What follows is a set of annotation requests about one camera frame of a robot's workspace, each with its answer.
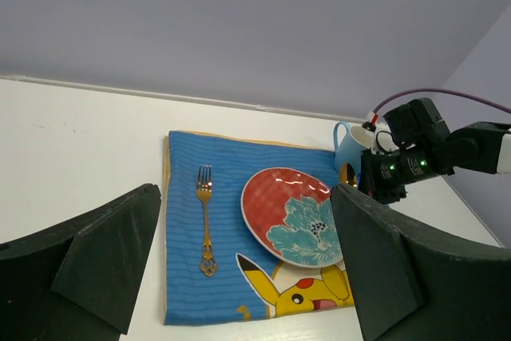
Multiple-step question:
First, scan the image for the red and blue ceramic plate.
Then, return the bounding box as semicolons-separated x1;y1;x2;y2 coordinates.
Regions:
240;167;343;268

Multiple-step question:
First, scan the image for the blue paper cup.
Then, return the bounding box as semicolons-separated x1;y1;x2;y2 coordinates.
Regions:
333;121;374;175

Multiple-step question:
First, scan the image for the gold fork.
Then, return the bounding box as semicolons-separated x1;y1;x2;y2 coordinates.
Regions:
196;165;217;277

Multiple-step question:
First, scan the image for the gold spoon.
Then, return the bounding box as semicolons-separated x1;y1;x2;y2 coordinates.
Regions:
339;162;358;188

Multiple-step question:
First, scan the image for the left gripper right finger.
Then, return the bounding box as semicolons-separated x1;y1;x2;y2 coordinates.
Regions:
331;184;510;340

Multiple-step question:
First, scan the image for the blue cartoon placemat cloth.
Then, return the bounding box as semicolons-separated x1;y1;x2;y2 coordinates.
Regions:
165;131;354;325

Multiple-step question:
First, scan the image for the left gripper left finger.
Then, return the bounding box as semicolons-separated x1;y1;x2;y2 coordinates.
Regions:
1;184;161;340

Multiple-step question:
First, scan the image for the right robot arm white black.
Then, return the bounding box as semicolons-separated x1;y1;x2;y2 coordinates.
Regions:
358;98;510;204

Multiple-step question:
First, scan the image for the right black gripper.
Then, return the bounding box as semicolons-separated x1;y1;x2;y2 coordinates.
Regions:
358;97;451;204

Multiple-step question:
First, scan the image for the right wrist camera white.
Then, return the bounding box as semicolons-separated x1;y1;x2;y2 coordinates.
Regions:
362;111;398;155

